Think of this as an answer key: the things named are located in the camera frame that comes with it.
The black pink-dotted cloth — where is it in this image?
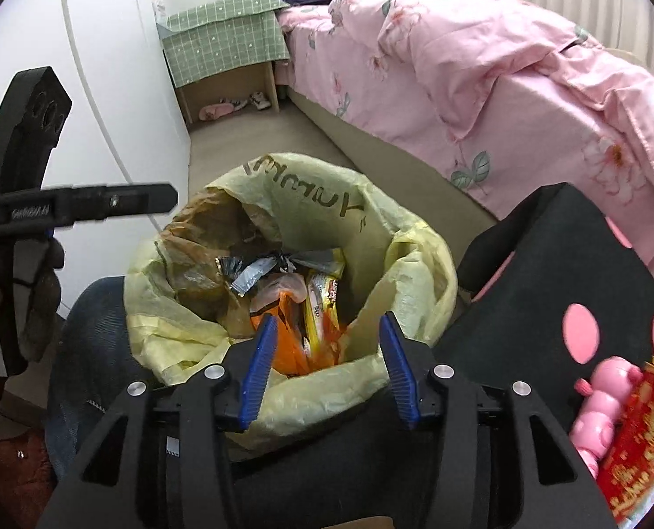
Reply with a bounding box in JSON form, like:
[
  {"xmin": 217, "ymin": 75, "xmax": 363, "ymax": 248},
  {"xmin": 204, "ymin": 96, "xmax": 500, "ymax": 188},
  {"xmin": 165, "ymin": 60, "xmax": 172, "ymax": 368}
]
[{"xmin": 436, "ymin": 182, "xmax": 654, "ymax": 508}]

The yellow plastic trash bag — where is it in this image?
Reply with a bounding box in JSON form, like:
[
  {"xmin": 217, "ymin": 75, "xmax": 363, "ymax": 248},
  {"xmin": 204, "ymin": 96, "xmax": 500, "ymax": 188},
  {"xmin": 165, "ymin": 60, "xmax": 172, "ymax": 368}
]
[{"xmin": 123, "ymin": 153, "xmax": 459, "ymax": 453}]

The orange plastic wrapper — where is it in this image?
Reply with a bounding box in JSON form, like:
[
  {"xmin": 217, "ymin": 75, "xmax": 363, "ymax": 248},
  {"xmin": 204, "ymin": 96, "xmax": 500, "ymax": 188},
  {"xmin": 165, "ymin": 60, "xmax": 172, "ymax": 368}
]
[{"xmin": 249, "ymin": 291, "xmax": 353, "ymax": 378}]

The pink floral duvet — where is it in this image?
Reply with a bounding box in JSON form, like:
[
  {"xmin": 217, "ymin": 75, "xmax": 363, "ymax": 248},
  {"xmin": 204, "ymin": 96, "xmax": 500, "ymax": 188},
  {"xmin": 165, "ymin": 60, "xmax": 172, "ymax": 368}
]
[{"xmin": 327, "ymin": 0, "xmax": 654, "ymax": 221}]

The green checked cloth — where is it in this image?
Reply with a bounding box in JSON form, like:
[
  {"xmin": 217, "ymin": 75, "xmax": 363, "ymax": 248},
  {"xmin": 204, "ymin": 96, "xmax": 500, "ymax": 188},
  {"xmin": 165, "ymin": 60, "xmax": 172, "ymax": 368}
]
[{"xmin": 156, "ymin": 0, "xmax": 292, "ymax": 89}]

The person's left hand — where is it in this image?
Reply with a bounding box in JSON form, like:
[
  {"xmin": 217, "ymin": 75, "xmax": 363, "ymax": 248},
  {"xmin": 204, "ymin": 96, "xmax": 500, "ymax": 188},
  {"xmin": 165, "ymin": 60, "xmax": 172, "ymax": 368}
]
[{"xmin": 21, "ymin": 234, "xmax": 64, "ymax": 361}]

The wooden nightstand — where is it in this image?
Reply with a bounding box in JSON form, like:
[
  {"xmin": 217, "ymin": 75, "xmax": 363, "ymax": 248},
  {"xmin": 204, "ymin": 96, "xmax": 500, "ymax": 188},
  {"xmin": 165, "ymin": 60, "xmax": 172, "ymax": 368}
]
[{"xmin": 173, "ymin": 60, "xmax": 281, "ymax": 130}]

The beige bed frame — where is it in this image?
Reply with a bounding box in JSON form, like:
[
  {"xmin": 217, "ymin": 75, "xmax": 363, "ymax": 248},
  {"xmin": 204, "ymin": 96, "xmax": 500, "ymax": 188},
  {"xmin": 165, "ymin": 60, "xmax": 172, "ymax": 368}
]
[{"xmin": 250, "ymin": 0, "xmax": 504, "ymax": 238}]

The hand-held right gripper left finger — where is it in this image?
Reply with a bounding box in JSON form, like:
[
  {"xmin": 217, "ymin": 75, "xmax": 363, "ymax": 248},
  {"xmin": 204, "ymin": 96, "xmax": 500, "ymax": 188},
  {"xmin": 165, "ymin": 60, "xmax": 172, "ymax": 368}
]
[{"xmin": 36, "ymin": 314, "xmax": 281, "ymax": 529}]

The pink floral bed sheet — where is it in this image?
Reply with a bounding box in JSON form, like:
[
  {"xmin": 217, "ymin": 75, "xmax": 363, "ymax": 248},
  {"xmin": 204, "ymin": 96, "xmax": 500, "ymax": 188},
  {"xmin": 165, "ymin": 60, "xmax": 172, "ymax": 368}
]
[{"xmin": 277, "ymin": 7, "xmax": 654, "ymax": 293}]

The pink slipper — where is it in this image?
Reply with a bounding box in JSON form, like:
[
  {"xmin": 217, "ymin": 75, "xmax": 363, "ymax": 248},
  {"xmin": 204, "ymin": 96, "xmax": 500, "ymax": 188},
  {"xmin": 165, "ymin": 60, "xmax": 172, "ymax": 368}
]
[{"xmin": 199, "ymin": 102, "xmax": 234, "ymax": 122}]

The red and gold snack packet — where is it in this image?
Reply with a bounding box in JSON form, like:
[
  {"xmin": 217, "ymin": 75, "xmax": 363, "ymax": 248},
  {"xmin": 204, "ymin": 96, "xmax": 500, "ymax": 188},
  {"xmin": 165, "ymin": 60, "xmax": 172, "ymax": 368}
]
[{"xmin": 599, "ymin": 355, "xmax": 654, "ymax": 524}]

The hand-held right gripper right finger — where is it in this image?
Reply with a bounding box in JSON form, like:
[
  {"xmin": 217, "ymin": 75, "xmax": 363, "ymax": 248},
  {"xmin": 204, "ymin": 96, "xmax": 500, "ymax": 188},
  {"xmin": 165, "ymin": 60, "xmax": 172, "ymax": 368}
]
[{"xmin": 378, "ymin": 311, "xmax": 620, "ymax": 529}]

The pink caterpillar toy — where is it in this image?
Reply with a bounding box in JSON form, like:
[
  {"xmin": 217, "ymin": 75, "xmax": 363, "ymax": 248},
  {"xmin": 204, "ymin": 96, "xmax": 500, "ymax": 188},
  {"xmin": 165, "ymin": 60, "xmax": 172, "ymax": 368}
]
[{"xmin": 570, "ymin": 358, "xmax": 644, "ymax": 480}]

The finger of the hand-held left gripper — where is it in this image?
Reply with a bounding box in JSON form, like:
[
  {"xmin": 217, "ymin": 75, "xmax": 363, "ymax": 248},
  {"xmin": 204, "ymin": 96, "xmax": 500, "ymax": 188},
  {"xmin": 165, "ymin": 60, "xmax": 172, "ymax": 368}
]
[{"xmin": 72, "ymin": 183, "xmax": 177, "ymax": 228}]

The brown translucent plastic bag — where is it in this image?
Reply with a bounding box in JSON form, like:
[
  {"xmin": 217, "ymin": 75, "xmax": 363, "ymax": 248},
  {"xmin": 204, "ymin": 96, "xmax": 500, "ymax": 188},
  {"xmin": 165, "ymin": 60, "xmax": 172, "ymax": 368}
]
[{"xmin": 159, "ymin": 187, "xmax": 284, "ymax": 337}]

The crumpled silver wrapper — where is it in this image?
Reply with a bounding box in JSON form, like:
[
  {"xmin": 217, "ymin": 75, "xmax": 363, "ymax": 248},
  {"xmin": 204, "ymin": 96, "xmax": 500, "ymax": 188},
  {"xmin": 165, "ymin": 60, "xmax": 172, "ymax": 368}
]
[{"xmin": 216, "ymin": 250, "xmax": 307, "ymax": 297}]

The yellow snack wrapper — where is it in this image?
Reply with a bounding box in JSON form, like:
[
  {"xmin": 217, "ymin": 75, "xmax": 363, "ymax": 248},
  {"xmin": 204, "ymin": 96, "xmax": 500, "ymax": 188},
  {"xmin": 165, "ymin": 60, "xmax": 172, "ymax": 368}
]
[{"xmin": 304, "ymin": 270, "xmax": 346, "ymax": 354}]

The person's leg in blue jeans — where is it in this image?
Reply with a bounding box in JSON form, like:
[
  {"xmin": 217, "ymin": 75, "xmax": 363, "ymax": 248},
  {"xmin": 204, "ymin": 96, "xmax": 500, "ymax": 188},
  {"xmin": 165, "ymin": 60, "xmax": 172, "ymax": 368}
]
[{"xmin": 45, "ymin": 276, "xmax": 165, "ymax": 488}]

